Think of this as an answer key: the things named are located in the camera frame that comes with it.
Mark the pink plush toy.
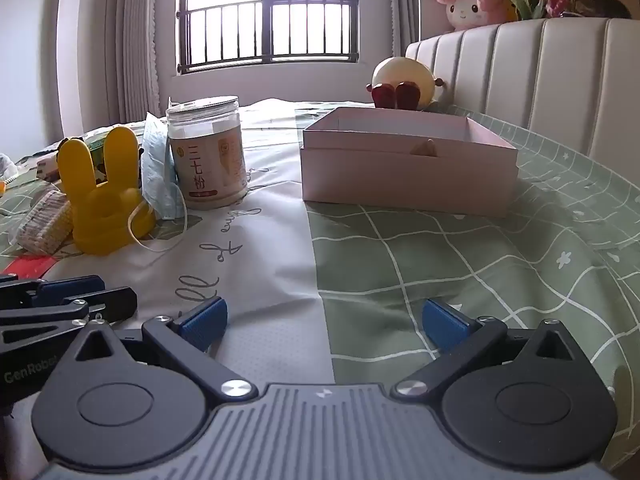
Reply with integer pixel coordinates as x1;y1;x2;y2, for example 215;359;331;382
434;0;508;31

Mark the red flat item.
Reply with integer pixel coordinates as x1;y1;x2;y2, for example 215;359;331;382
0;255;56;281

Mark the colourful packet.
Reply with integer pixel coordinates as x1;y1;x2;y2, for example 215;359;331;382
35;137;108;183

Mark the grey pleated curtain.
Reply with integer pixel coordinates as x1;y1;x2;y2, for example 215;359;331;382
387;0;421;58
57;0;166;131

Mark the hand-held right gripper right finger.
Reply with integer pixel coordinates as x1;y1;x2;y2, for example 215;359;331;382
392;298;593;403

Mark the blue face mask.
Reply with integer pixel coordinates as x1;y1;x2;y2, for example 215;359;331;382
125;112;190;256

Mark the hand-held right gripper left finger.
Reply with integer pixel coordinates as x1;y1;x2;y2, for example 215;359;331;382
65;296;258;403

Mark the pink cardboard box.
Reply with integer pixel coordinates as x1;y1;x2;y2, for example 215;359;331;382
301;106;519;219

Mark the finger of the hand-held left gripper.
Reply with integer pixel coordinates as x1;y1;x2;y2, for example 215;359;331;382
0;286;139;356
0;274;107;307

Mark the beige padded headboard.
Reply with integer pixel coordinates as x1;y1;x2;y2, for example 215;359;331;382
404;17;640;186

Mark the clear plastic powder jar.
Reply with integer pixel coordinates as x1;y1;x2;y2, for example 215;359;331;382
165;95;249;211

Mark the packaged snack bag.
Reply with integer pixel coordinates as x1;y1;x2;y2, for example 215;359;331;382
17;190;76;256

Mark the cream round plush toy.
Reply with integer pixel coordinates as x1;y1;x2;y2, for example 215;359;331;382
369;56;446;110

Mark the window with dark railing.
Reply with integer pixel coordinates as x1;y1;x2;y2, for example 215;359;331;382
175;0;361;77

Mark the yellow rabbit toy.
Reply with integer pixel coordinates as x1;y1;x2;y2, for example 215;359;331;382
57;126;157;255

